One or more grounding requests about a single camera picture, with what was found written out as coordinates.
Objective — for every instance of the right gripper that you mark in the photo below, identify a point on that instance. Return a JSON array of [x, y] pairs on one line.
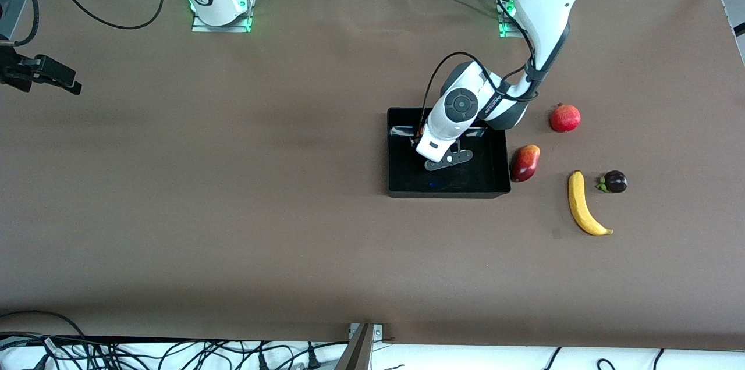
[[19, 68]]

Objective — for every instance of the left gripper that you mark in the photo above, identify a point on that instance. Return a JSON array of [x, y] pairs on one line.
[[413, 141]]

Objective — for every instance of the black rectangular plastic box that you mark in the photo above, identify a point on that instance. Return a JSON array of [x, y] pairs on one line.
[[489, 175]]

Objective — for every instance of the yellow banana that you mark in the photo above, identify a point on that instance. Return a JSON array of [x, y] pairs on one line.
[[579, 201]]

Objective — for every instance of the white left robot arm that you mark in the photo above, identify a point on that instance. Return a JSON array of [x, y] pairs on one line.
[[547, 3]]

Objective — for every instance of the red mango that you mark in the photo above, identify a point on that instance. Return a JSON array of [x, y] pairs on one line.
[[524, 163]]

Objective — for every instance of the red pomegranate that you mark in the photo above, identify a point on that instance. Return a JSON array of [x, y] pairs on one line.
[[565, 118]]

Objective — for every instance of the dark purple mangosteen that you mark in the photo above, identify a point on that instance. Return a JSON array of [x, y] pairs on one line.
[[614, 182]]

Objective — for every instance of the black power plug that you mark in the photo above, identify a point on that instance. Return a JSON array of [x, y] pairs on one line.
[[262, 363], [313, 360]]

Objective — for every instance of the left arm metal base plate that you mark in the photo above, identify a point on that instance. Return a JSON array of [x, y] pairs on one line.
[[505, 32]]

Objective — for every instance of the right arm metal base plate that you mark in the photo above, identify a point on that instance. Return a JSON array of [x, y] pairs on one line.
[[201, 27]]

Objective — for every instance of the silver metal bracket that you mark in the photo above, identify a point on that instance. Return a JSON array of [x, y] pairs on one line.
[[378, 332]]

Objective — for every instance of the grey metal post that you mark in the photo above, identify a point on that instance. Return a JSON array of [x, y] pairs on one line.
[[358, 352]]

